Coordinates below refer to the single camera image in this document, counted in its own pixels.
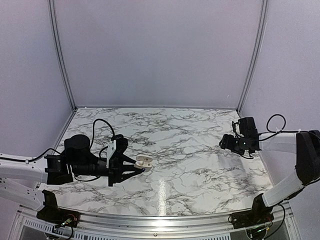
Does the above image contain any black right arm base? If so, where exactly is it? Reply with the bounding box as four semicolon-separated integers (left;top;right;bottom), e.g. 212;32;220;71
228;193;274;229

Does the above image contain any left aluminium wall post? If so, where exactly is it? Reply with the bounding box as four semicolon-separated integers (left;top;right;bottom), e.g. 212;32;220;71
48;0;77;112

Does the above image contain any black earbud charging case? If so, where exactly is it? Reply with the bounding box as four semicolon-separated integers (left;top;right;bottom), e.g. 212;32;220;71
111;134;124;141

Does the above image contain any white earbud charging case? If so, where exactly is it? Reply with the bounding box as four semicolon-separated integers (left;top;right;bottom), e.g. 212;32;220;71
134;154;153;172

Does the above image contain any aluminium wall post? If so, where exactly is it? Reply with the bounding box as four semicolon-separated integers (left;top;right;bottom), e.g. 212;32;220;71
48;0;77;112
236;0;270;115

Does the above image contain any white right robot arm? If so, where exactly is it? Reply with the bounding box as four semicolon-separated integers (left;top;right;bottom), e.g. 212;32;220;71
219;130;320;224

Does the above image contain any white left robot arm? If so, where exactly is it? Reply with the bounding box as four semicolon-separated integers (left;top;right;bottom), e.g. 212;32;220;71
0;152;152;187

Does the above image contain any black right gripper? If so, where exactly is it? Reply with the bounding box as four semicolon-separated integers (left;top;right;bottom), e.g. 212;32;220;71
219;134;247;156

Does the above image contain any aluminium front rail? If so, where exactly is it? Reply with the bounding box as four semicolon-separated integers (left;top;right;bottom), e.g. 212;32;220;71
8;203;301;240

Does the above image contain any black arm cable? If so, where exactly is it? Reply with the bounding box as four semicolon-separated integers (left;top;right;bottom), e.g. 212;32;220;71
231;114;301;160
0;118;117;182

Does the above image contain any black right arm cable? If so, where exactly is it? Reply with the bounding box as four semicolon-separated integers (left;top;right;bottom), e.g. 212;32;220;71
231;114;301;160

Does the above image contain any white earbud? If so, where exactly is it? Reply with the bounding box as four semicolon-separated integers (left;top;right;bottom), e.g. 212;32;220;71
137;161;145;166

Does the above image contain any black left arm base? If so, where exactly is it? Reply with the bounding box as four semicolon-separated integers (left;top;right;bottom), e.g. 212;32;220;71
36;190;80;228

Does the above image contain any right aluminium wall post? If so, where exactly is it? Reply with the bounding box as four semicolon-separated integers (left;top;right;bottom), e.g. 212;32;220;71
236;0;270;115

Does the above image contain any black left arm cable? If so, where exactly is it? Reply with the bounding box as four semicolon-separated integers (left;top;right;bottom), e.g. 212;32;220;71
0;118;117;182

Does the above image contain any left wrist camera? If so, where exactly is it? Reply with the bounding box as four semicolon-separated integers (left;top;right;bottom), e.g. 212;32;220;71
106;137;128;169

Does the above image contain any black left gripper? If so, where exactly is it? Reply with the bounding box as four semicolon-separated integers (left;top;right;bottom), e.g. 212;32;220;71
71;155;143;188

